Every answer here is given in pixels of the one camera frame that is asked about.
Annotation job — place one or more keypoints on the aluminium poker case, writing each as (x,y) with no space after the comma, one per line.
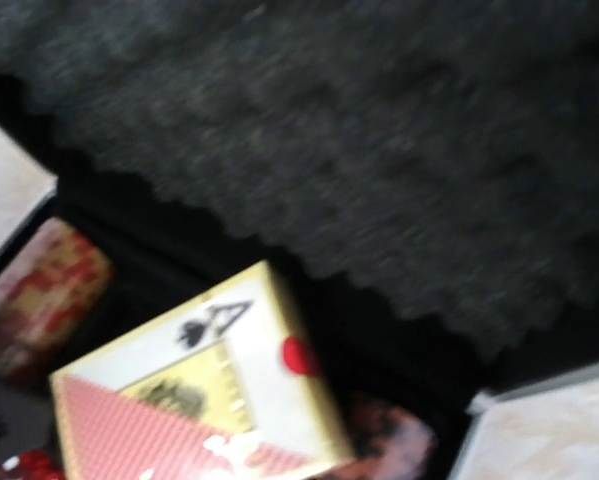
(422,175)

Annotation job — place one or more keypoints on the red playing card deck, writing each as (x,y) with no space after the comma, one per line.
(224,386)

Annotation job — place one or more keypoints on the brown chip row in case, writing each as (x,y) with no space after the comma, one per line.
(389,441)

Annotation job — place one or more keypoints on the red yellow chip row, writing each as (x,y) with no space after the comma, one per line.
(45,293)

